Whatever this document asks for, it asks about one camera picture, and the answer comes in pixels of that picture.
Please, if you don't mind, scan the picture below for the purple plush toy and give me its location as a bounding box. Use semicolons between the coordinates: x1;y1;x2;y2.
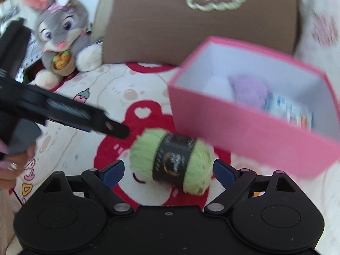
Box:
229;75;270;109

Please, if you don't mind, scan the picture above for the person left hand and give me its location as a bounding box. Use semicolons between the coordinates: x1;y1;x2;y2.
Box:
0;143;36;190

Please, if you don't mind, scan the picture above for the pink cardboard box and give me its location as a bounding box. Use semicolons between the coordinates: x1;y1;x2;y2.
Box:
168;37;339;177

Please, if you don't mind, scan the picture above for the bear print blanket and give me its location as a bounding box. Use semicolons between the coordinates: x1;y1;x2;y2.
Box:
0;58;340;248

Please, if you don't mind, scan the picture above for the orange makeup sponge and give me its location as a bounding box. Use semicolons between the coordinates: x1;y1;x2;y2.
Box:
253;192;265;197

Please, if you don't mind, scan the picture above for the pink patterned pillow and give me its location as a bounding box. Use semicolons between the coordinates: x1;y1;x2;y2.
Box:
292;0;340;83

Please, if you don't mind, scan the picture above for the brown cushion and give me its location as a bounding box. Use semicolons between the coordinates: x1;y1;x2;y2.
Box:
92;0;298;66

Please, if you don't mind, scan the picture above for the grey bunny plush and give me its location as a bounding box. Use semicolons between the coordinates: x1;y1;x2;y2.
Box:
22;0;103;90

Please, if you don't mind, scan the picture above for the green yarn ball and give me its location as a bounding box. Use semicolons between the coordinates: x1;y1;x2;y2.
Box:
130;128;214;196

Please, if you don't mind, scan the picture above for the blue tissue pack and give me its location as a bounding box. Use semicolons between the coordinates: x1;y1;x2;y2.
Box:
265;93;312;131

